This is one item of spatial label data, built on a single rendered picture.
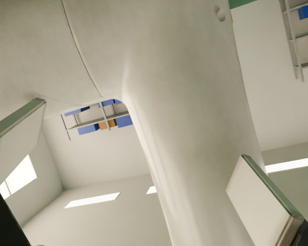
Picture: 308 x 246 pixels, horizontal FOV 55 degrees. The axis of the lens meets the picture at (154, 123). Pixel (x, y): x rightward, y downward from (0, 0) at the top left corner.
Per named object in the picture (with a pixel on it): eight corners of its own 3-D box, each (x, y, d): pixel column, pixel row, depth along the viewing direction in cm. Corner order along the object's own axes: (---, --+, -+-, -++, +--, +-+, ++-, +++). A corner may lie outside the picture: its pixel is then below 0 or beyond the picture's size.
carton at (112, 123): (119, 114, 660) (121, 121, 663) (104, 118, 670) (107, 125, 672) (113, 118, 622) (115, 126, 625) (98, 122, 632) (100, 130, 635)
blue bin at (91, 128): (101, 119, 672) (103, 126, 675) (85, 123, 685) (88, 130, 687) (93, 124, 633) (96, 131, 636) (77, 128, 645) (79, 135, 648)
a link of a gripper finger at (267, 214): (292, 215, 13) (307, 218, 13) (240, 153, 20) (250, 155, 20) (265, 267, 14) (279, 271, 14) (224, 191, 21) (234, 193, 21)
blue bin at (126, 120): (139, 109, 645) (142, 118, 649) (121, 113, 658) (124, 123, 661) (133, 113, 606) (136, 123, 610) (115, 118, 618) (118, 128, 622)
